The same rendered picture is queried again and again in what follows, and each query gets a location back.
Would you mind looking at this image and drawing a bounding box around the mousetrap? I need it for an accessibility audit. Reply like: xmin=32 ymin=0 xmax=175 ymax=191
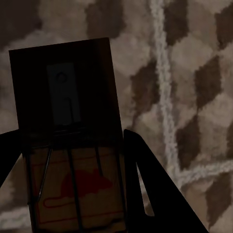
xmin=9 ymin=37 xmax=128 ymax=233

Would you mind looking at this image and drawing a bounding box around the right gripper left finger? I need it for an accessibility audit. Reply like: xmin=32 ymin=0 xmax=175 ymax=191
xmin=0 ymin=129 xmax=22 ymax=187

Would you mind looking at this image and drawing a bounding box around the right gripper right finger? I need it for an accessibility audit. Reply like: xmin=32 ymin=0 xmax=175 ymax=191
xmin=123 ymin=129 xmax=208 ymax=233

